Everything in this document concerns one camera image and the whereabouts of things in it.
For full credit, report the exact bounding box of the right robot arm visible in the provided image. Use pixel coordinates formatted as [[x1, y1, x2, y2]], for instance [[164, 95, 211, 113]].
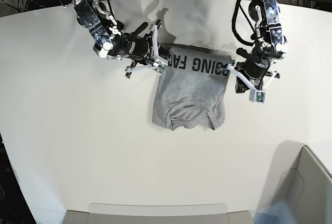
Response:
[[59, 0, 166, 65]]

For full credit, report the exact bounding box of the grey tray at bottom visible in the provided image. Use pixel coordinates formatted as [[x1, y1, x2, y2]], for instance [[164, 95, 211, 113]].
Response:
[[62, 203, 254, 223]]

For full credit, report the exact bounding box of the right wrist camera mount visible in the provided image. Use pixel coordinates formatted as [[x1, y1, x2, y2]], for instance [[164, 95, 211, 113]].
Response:
[[122, 19, 168, 78]]

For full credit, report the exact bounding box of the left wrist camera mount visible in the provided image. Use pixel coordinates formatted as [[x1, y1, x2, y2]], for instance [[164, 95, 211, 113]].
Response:
[[227, 64, 280, 103]]

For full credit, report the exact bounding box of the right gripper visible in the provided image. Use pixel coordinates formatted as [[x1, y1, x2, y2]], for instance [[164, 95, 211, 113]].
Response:
[[121, 23, 171, 62]]

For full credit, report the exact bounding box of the grey T-shirt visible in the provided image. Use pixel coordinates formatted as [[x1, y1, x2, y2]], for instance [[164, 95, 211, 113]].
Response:
[[152, 44, 233, 130]]

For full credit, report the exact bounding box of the blue blurred object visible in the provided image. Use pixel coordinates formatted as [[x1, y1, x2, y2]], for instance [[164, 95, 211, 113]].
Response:
[[252, 201, 297, 224]]

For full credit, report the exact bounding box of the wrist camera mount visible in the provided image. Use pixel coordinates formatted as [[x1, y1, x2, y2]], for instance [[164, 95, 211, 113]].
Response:
[[227, 64, 280, 103], [122, 19, 168, 78]]

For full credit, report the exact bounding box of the grey box at right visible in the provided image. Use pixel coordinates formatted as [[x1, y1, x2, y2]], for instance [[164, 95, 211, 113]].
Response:
[[272, 146, 331, 223]]

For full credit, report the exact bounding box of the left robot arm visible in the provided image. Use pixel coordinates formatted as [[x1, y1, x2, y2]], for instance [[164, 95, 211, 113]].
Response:
[[231, 0, 287, 102]]

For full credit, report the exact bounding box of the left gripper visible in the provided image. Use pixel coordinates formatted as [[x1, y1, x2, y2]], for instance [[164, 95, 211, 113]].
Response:
[[235, 49, 272, 94]]

